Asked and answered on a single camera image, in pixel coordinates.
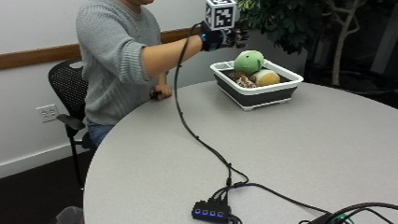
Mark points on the green plush toy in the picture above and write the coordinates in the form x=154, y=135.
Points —
x=249, y=61

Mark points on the white wall power outlet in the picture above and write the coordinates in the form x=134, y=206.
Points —
x=47, y=113

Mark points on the wooden wall rail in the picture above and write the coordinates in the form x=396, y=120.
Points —
x=46, y=54

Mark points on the white cube with black markers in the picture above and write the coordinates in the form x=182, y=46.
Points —
x=220, y=14

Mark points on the yellow round plush toy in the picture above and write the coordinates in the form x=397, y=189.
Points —
x=267, y=77

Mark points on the black mesh office chair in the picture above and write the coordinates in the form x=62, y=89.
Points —
x=71, y=93

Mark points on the the person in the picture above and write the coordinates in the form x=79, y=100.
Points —
x=112, y=62

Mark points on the brown spotted plush toy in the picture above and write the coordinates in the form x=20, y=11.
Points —
x=243, y=80

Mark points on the white and grey collapsible basin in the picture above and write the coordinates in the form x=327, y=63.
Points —
x=257, y=87

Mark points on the green leafy indoor tree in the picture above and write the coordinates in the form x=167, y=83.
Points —
x=299, y=21

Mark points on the black hub with blue lights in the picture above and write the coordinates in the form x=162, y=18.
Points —
x=212, y=212

